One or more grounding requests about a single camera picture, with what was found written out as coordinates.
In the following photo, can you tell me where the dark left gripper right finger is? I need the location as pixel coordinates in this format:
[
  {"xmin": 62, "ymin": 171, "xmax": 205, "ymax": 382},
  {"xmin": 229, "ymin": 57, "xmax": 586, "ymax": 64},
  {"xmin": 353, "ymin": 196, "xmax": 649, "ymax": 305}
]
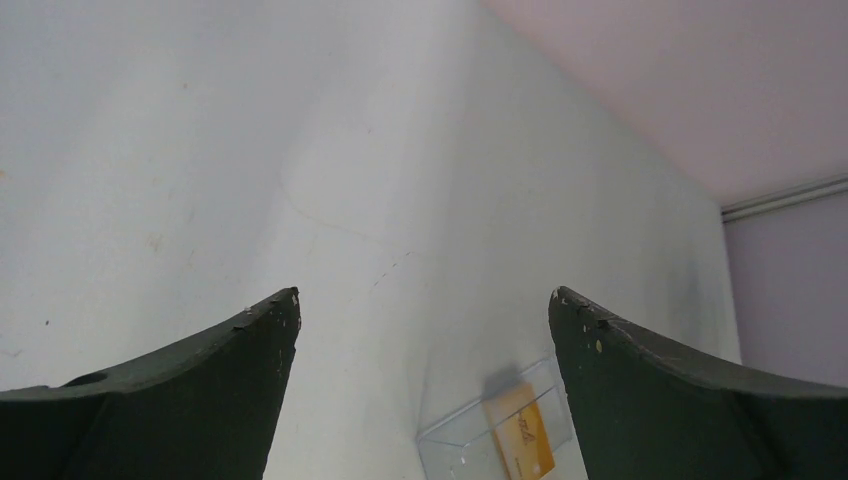
[{"xmin": 548, "ymin": 287, "xmax": 847, "ymax": 479}]

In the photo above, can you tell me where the clear plastic tray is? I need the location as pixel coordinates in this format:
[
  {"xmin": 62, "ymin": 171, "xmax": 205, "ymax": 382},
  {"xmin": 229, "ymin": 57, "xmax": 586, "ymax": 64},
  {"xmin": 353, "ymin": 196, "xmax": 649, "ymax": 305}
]
[{"xmin": 417, "ymin": 351, "xmax": 587, "ymax": 479}]

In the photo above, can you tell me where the orange VIP card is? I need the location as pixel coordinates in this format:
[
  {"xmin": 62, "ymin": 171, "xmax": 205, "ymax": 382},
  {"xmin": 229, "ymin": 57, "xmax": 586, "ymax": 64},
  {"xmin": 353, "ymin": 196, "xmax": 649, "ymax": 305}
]
[{"xmin": 483, "ymin": 382, "xmax": 555, "ymax": 480}]

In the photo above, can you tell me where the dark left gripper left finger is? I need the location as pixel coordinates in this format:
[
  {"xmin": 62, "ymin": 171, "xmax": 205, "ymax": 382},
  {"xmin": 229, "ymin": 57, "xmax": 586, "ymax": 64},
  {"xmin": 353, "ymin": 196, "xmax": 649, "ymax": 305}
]
[{"xmin": 1, "ymin": 287, "xmax": 301, "ymax": 479}]

